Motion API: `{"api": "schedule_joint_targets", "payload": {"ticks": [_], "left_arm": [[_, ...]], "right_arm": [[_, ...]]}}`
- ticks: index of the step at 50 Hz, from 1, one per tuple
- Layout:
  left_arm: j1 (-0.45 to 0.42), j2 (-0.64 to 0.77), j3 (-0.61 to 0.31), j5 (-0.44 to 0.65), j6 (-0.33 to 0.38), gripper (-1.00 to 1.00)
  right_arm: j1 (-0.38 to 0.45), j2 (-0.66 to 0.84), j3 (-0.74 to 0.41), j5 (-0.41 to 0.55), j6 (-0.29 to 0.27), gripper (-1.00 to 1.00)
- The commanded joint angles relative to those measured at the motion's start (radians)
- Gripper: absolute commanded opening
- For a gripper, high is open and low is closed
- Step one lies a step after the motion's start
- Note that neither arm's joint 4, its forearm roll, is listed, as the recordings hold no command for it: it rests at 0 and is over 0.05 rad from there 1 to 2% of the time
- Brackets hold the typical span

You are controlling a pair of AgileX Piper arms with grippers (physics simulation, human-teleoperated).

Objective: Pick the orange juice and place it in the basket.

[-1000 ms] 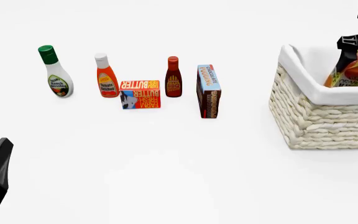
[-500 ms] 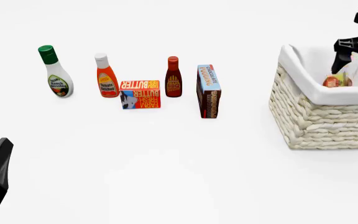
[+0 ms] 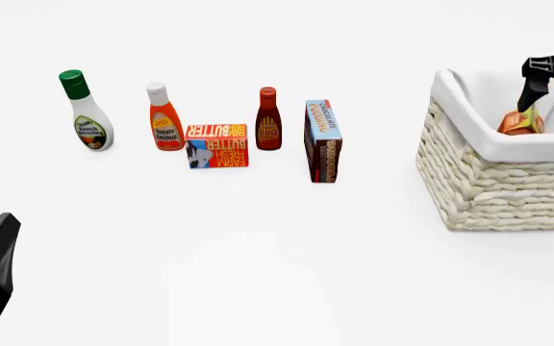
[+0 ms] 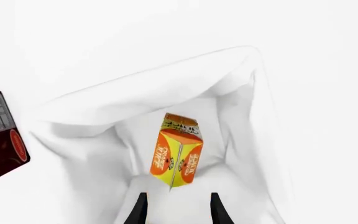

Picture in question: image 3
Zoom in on tomato ketchup bottle white cap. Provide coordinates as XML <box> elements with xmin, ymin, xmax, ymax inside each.
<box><xmin>145</xmin><ymin>81</ymin><xmax>186</xmax><ymax>152</ymax></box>

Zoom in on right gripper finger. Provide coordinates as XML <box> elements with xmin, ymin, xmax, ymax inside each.
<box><xmin>516</xmin><ymin>74</ymin><xmax>553</xmax><ymax>113</ymax></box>

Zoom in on white wicker basket cloth liner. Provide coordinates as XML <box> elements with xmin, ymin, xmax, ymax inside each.
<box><xmin>415</xmin><ymin>66</ymin><xmax>554</xmax><ymax>233</ymax></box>

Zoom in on ranch dressing bottle green cap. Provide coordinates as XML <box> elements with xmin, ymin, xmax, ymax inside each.
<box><xmin>58</xmin><ymin>69</ymin><xmax>115</xmax><ymax>153</ymax></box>

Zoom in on orange juice carton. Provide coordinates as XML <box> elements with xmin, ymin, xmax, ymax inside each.
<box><xmin>496</xmin><ymin>107</ymin><xmax>545</xmax><ymax>136</ymax></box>

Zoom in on chocolate pudding box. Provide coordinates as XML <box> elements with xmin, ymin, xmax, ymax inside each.
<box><xmin>303</xmin><ymin>98</ymin><xmax>344</xmax><ymax>185</ymax></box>

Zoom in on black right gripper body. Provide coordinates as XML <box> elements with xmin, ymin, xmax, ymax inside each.
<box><xmin>520</xmin><ymin>52</ymin><xmax>554</xmax><ymax>80</ymax></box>

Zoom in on red farm fresh butter box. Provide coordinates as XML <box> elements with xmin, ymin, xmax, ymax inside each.
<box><xmin>184</xmin><ymin>123</ymin><xmax>250</xmax><ymax>170</ymax></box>

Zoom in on dark red BBQ sauce bottle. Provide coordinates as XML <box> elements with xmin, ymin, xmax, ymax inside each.
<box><xmin>255</xmin><ymin>86</ymin><xmax>284</xmax><ymax>152</ymax></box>

